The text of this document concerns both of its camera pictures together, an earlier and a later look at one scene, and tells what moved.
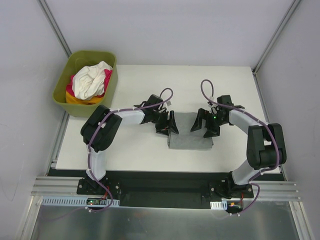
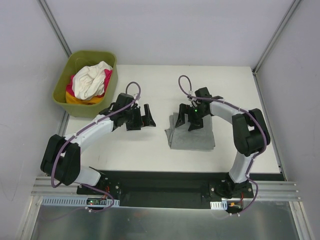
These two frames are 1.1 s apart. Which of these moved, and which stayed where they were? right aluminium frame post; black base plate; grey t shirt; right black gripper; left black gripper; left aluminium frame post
Moved: right black gripper; left black gripper
Stayed: right aluminium frame post; grey t shirt; black base plate; left aluminium frame post
